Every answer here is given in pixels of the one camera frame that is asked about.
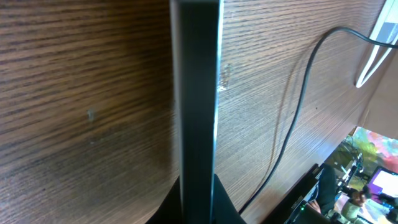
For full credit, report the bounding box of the laptop with bright screen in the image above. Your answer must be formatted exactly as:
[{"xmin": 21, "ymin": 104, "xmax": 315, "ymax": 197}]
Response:
[{"xmin": 367, "ymin": 166, "xmax": 397, "ymax": 198}]

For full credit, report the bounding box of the teal screen smartphone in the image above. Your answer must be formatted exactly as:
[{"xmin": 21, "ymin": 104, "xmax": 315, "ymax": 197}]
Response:
[{"xmin": 170, "ymin": 0, "xmax": 223, "ymax": 223}]

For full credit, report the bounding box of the white power strip socket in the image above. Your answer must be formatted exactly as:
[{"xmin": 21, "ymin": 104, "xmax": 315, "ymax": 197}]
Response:
[{"xmin": 369, "ymin": 0, "xmax": 397, "ymax": 44}]

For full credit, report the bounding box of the black USB charging cable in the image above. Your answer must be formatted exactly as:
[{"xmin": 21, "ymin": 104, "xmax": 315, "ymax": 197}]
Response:
[{"xmin": 238, "ymin": 26, "xmax": 398, "ymax": 215}]

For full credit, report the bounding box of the person with dark hair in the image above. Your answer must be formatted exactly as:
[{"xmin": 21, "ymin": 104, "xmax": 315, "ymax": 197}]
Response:
[{"xmin": 307, "ymin": 183, "xmax": 374, "ymax": 224}]

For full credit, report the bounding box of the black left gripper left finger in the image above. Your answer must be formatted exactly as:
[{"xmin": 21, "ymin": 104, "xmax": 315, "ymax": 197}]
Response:
[{"xmin": 146, "ymin": 177, "xmax": 182, "ymax": 224}]

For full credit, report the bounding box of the white power strip cord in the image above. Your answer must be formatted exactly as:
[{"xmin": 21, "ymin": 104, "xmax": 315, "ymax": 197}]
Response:
[{"xmin": 355, "ymin": 43, "xmax": 398, "ymax": 89}]

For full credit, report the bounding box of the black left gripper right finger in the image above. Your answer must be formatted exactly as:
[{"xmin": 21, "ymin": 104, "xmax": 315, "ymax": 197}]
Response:
[{"xmin": 213, "ymin": 174, "xmax": 246, "ymax": 224}]

